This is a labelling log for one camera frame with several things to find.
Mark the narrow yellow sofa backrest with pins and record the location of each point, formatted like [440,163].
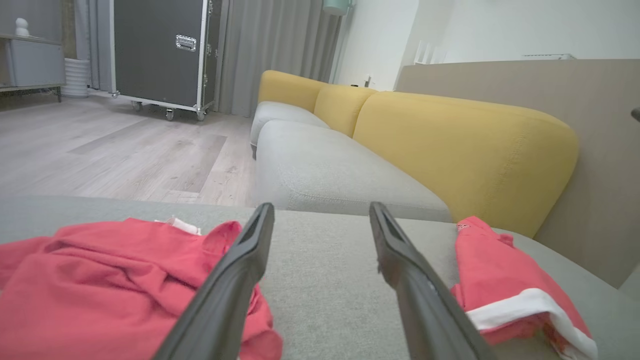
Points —
[340,107]

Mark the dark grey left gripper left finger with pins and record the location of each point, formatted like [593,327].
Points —
[225,295]

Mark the beige partition panel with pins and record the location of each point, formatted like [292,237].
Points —
[600,175]

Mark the white upright slats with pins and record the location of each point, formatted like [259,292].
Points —
[430,54]

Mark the red shorts with white band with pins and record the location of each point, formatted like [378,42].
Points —
[495,270]

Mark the narrow grey curtain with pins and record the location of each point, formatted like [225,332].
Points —
[95,40]

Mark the black wheeled flight case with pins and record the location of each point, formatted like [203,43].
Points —
[150,50]

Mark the wide yellow sofa backrest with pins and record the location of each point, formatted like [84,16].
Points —
[465,150]

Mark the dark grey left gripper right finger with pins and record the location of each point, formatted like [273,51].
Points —
[420,300]

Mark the white ribbed cylinder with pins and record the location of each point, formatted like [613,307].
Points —
[76,77]

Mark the grey low cabinet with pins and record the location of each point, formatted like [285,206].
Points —
[35,62]

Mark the wide grey curtain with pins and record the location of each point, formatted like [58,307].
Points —
[275,50]

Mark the teal lamp shade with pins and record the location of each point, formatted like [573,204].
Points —
[336,6]

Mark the rounded yellow sofa end backrest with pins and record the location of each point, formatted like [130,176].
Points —
[287,90]

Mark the short grey sofa seat cushion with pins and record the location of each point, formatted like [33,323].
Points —
[280,112]

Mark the long grey sofa seat cushion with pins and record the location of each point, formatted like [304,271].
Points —
[325,170]

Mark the red Bulls basketball jersey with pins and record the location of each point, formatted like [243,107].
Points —
[100,290]

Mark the small white figurine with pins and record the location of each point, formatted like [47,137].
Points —
[21,27]

